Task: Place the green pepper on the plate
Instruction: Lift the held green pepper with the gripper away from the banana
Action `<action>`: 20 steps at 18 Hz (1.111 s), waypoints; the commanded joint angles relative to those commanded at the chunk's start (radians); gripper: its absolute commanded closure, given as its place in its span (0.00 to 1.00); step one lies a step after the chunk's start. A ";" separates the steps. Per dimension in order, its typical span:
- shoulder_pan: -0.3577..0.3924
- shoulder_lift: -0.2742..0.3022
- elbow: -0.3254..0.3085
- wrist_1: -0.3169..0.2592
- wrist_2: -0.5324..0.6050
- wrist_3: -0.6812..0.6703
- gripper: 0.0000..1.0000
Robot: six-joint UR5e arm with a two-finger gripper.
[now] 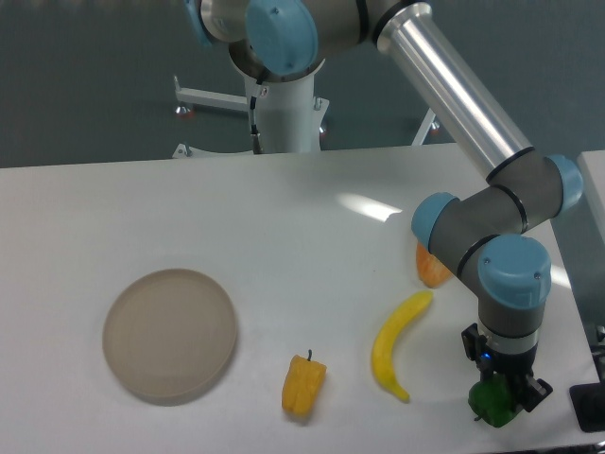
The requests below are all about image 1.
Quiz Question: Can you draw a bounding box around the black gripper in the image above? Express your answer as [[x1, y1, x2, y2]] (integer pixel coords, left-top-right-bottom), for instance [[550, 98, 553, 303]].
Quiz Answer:
[[461, 323, 553, 412]]

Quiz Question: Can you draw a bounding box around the green bell pepper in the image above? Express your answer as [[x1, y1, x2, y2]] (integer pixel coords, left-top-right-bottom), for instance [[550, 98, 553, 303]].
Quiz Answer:
[[468, 375, 519, 428]]

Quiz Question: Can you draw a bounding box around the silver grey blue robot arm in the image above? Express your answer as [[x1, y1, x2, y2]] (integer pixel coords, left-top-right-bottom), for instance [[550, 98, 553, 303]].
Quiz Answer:
[[184, 1, 583, 417]]

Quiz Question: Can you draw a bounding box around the yellow bell pepper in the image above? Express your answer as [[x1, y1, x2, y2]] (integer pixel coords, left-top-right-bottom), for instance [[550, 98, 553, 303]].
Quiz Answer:
[[282, 349, 327, 418]]

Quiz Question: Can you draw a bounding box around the round beige plate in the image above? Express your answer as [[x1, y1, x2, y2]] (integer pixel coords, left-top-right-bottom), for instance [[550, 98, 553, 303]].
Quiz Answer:
[[102, 269, 238, 407]]

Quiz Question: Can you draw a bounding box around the black device at table edge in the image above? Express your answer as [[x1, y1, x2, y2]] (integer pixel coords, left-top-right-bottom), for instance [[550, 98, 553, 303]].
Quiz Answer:
[[569, 383, 604, 433]]

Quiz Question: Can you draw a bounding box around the yellow banana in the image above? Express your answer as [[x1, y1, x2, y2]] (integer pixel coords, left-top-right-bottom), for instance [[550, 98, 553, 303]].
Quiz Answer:
[[370, 290, 433, 403]]

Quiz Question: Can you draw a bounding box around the orange fruit piece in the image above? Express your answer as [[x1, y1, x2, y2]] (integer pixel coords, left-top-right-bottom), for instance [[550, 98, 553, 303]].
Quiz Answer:
[[415, 242, 453, 288]]

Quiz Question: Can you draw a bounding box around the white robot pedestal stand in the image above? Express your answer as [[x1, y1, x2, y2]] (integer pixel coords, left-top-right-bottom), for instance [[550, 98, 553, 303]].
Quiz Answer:
[[170, 42, 442, 160]]

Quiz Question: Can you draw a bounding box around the black cable on pedestal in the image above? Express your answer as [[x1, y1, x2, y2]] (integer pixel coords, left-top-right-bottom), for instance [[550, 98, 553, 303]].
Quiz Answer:
[[248, 70, 271, 155]]

